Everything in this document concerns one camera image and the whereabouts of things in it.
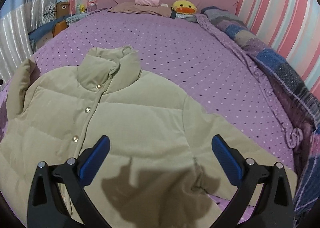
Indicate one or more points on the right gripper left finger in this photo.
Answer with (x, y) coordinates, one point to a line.
(46, 207)

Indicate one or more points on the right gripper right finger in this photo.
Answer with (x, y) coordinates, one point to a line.
(274, 207)

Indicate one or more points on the beige puffer jacket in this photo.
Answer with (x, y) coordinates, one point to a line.
(160, 171)

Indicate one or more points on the patchwork purple blue quilt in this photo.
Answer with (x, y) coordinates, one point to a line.
(300, 104)

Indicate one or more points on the silver striped curtain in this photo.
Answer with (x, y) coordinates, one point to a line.
(15, 29)

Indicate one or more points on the blue cloth on nightstand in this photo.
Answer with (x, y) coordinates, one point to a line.
(38, 33)

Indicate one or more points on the purple dotted bed sheet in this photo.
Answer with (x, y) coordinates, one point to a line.
(210, 68)

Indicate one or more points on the orange wooden nightstand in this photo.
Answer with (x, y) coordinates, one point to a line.
(59, 27)

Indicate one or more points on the brown cardboard storage box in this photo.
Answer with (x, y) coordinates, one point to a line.
(62, 9)

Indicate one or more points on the brown flat pillow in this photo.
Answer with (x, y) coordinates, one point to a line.
(131, 8)

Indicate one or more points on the yellow duck plush toy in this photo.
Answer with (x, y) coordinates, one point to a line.
(184, 7)

